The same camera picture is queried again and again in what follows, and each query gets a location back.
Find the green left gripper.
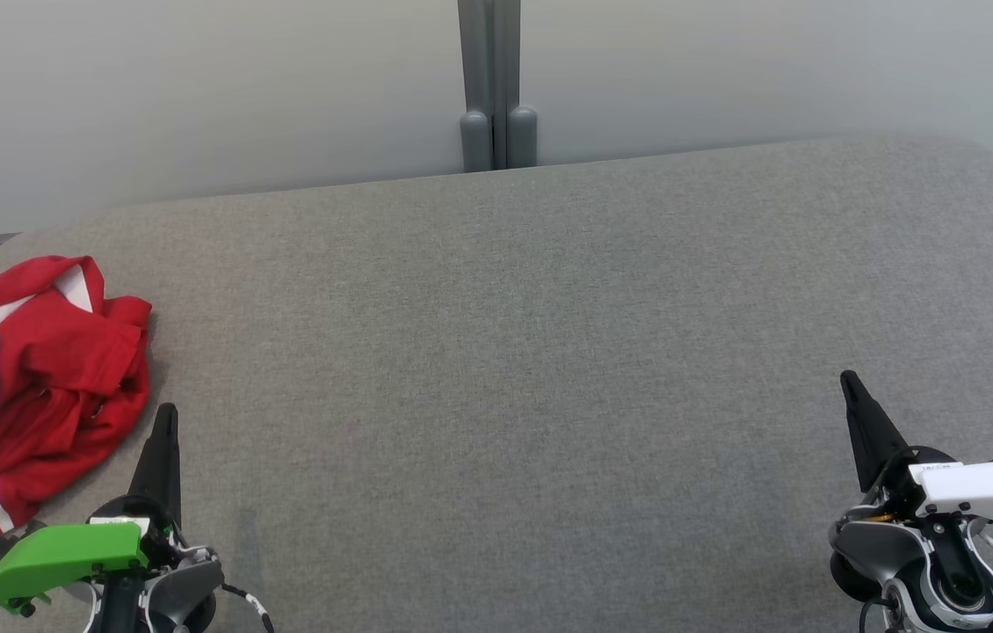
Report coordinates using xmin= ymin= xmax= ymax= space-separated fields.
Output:
xmin=0 ymin=403 xmax=184 ymax=615

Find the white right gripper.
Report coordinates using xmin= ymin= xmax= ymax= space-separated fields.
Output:
xmin=839 ymin=369 xmax=993 ymax=531

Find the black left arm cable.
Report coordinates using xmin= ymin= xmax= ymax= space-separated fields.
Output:
xmin=220 ymin=583 xmax=275 ymax=633

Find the grey partition post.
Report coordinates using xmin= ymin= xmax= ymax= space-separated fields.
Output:
xmin=458 ymin=0 xmax=495 ymax=173
xmin=494 ymin=0 xmax=540 ymax=170

